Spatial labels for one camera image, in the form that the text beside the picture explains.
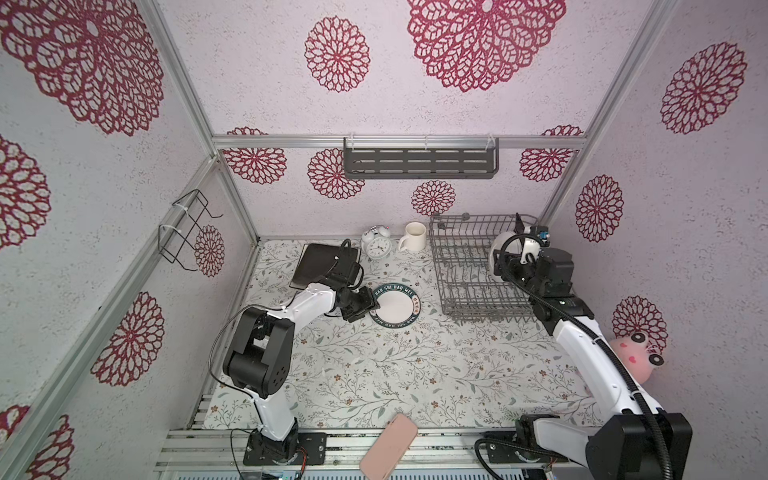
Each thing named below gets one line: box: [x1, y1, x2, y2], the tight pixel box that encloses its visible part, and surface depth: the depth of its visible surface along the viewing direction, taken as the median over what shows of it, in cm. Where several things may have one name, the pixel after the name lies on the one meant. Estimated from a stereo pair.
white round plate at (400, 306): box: [369, 282, 422, 329], surface depth 102 cm
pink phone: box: [359, 413, 418, 480], surface depth 74 cm
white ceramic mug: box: [398, 221, 427, 251], surface depth 115 cm
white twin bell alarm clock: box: [361, 225, 392, 260], surface depth 111 cm
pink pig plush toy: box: [609, 332, 665, 385], surface depth 74 cm
